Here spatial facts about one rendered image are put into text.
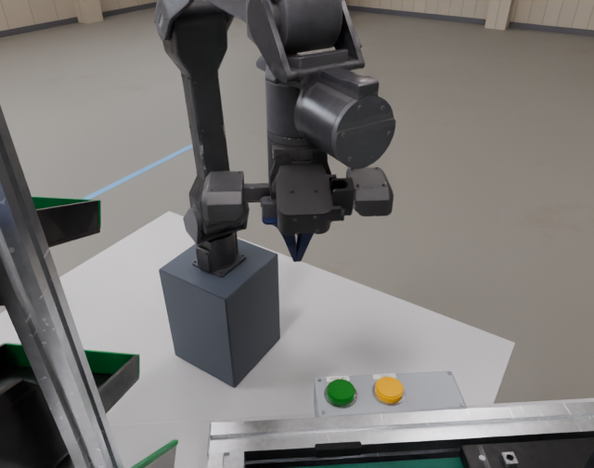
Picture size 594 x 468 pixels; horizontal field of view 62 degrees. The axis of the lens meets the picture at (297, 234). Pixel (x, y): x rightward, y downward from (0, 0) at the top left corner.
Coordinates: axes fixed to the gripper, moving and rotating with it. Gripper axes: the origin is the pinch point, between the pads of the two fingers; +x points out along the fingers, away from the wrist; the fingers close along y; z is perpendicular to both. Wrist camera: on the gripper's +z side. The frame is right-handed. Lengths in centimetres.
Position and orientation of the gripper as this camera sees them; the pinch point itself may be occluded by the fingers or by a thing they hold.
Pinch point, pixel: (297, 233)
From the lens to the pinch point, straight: 53.1
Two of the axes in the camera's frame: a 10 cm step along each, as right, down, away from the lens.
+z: 0.6, 5.6, -8.3
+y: 10.0, -0.3, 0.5
